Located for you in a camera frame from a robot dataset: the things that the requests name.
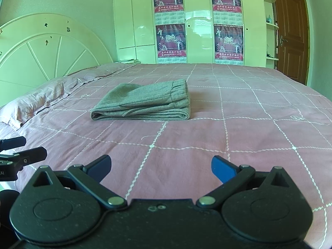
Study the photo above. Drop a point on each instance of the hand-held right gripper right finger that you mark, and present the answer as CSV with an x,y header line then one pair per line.
x,y
221,167

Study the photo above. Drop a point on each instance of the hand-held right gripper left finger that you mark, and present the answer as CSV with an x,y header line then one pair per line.
x,y
99,167

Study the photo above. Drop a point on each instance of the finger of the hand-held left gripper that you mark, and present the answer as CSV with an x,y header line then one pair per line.
x,y
13,143
28,155

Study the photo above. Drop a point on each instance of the grey pants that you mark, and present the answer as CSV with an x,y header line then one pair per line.
x,y
145,101

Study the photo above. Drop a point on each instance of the pink checked bed cover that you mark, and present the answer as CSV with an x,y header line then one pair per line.
x,y
233,124

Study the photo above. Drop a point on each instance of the pink pillow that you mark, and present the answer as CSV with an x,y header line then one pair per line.
x,y
33,101
109,70

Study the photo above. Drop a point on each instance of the white bed headboard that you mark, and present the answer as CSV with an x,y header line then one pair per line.
x,y
51,46

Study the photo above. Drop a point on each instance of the stack of books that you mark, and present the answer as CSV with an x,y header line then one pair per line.
x,y
127,61

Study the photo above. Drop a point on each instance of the white glossy wardrobe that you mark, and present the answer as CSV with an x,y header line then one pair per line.
x,y
197,26

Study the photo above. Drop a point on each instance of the white corner shelf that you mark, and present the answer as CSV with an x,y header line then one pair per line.
x,y
271,26

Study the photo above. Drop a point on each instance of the brown wooden door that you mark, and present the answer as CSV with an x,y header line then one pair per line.
x,y
290,31

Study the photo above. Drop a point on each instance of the teal bottle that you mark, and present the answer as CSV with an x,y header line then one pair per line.
x,y
269,19

